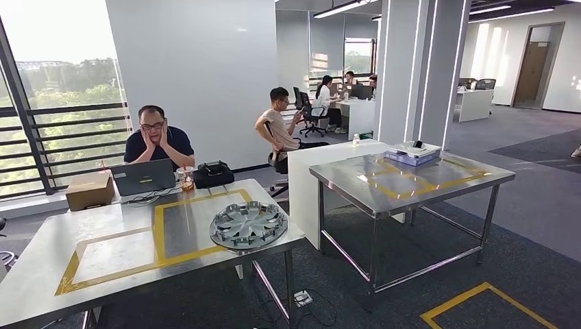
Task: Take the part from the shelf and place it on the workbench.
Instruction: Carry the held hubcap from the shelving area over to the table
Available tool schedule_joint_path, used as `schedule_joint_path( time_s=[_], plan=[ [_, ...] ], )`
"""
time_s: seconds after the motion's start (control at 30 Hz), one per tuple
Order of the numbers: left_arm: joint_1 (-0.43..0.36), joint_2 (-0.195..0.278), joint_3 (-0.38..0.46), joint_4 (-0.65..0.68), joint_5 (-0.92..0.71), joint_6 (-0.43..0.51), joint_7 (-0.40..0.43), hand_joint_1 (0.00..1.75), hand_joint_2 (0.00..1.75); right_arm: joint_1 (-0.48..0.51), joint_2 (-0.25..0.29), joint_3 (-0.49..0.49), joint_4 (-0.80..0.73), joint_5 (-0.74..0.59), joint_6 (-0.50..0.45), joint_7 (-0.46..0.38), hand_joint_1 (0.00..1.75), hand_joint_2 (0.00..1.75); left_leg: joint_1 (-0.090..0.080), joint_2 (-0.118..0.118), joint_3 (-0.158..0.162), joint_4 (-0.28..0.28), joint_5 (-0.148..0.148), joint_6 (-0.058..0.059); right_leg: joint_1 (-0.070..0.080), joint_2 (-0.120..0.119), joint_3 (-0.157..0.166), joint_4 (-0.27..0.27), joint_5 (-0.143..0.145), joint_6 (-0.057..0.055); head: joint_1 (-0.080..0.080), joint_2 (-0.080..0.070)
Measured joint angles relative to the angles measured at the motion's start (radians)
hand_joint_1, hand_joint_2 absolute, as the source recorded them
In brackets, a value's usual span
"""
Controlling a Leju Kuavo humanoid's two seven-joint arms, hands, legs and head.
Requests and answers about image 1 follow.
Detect ceiling light strip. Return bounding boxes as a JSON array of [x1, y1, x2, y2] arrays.
[[467, 6, 556, 23], [313, 0, 378, 19]]

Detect brown door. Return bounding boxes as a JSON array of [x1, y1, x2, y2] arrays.
[[512, 40, 551, 109]]

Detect blue flat box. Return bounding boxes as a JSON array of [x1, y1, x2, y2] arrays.
[[383, 149, 442, 167]]

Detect dark grey laptop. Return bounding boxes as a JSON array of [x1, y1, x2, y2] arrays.
[[110, 158, 177, 197]]

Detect black laptop cables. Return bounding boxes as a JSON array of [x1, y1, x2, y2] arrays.
[[126, 186, 182, 208]]

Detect black window railing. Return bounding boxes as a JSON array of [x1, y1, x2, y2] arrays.
[[0, 18, 132, 201]]

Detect plastic drink cup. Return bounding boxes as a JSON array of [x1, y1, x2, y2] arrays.
[[175, 164, 195, 192]]

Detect black carry bag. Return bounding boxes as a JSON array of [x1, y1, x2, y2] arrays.
[[193, 160, 236, 190]]

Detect grey roller blind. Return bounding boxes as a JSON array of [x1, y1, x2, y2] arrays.
[[310, 13, 346, 73]]

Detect black monitor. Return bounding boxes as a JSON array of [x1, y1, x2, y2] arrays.
[[349, 84, 373, 101]]

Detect white flat box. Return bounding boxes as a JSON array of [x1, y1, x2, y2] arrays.
[[389, 141, 439, 159]]

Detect white desk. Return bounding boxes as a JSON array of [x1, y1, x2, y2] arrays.
[[333, 97, 377, 141], [453, 88, 495, 123]]

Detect closed cardboard box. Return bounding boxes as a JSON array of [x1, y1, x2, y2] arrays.
[[65, 171, 116, 212]]

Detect silver wheel hubcap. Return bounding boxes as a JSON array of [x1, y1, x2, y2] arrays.
[[209, 201, 289, 252]]

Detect steel table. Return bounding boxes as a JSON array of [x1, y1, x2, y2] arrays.
[[308, 151, 517, 294], [0, 178, 307, 329]]

